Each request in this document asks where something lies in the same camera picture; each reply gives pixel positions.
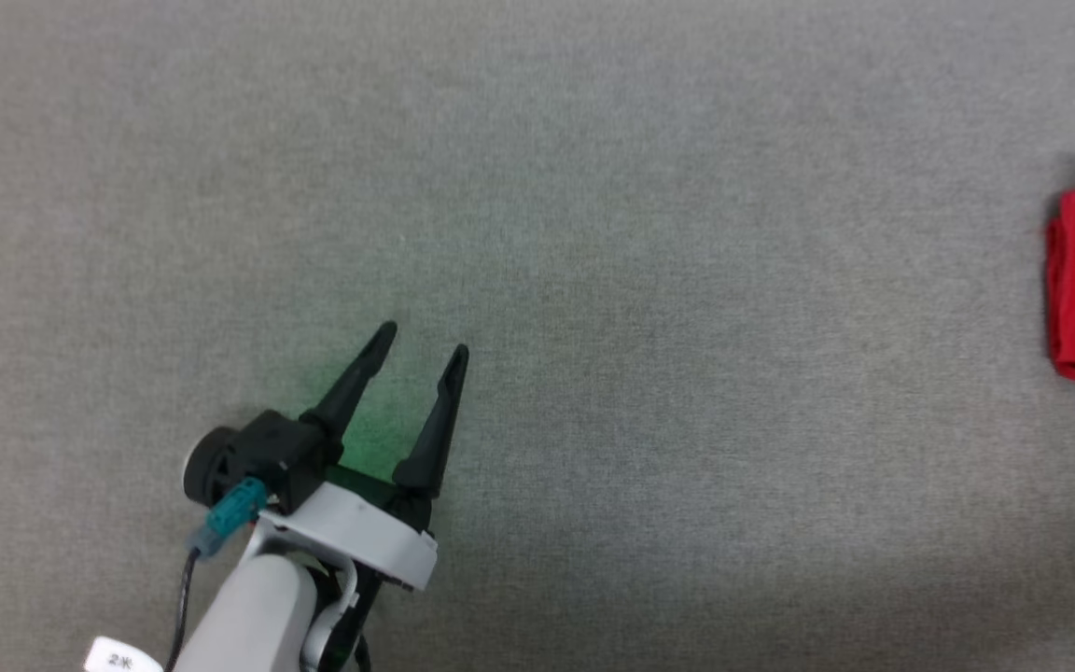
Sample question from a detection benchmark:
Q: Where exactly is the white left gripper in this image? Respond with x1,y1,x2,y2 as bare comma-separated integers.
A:
253,321,470,591

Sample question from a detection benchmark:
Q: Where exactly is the grey fabric sofa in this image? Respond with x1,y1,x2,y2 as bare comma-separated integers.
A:
0,0,1075,672

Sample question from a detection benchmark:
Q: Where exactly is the black left cable teal plug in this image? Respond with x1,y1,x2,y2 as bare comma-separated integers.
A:
164,478,270,672

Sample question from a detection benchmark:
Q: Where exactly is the white left cable label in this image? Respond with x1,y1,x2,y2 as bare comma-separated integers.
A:
83,637,165,672

